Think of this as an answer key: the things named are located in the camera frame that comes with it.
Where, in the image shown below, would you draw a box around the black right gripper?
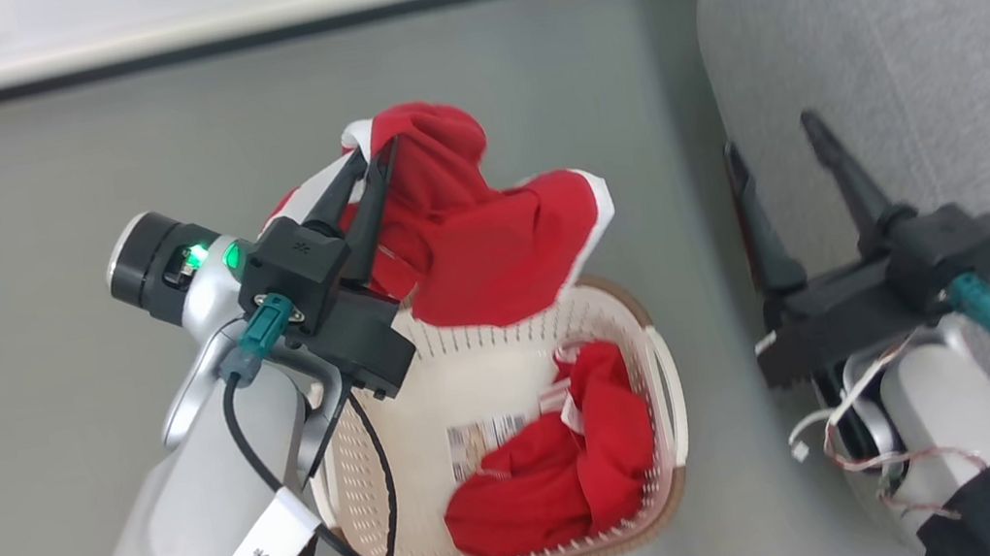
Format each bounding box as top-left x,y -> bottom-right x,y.
719,92 -> 957,392

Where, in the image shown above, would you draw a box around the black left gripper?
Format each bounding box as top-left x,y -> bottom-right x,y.
277,136 -> 436,411

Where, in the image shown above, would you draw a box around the red garment with white trim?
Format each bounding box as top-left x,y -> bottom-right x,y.
247,75 -> 631,362

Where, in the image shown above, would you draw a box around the red garment with white labels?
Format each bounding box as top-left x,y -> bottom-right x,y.
422,333 -> 672,556

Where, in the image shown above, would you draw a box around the cream perforated plastic laundry basket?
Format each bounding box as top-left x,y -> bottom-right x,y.
285,264 -> 709,556

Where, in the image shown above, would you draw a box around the printed sticker inside basket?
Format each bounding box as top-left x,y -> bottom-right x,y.
445,410 -> 537,483

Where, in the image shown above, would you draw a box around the grey fabric sofa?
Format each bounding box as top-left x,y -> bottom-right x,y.
692,0 -> 990,556

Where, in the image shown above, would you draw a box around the thin white and red wires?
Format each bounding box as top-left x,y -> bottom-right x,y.
774,320 -> 990,542

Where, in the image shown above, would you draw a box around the thin black cable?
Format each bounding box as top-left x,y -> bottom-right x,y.
230,385 -> 406,556

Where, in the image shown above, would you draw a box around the white paper cable tag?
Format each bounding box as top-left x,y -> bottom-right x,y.
213,484 -> 328,556

